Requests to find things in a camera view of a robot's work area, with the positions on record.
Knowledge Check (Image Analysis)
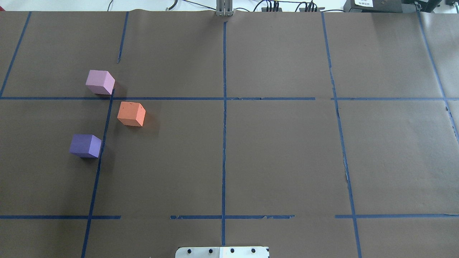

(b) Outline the orange foam cube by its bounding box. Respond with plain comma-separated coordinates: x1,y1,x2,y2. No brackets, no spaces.
117,101,146,127

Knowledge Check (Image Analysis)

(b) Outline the brown paper table cover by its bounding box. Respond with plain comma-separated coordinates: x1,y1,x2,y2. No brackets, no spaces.
1,10,458,258

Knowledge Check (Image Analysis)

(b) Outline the black power strip left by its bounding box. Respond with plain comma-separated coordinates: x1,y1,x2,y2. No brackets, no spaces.
261,0,282,13

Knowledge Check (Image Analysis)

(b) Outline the black power strip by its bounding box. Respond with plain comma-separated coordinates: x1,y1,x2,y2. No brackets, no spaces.
295,1,320,13
261,0,282,13

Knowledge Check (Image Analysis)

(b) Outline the pink foam cube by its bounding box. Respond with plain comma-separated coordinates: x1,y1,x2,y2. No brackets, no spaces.
85,70,116,95

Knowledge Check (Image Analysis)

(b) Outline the purple foam cube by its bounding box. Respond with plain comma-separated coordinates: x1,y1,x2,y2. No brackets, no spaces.
69,134,102,158

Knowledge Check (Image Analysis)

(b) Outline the black power strip right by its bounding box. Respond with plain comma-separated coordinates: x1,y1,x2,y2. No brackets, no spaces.
295,1,320,13

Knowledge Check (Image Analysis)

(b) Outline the black electronics box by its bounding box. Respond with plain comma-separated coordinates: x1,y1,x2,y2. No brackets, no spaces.
343,0,442,13

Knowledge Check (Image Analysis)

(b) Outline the grey metal camera post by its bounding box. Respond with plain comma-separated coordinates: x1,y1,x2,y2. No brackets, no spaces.
216,0,234,16

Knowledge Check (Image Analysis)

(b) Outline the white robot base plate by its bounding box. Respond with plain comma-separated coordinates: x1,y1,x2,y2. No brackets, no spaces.
175,246,270,258

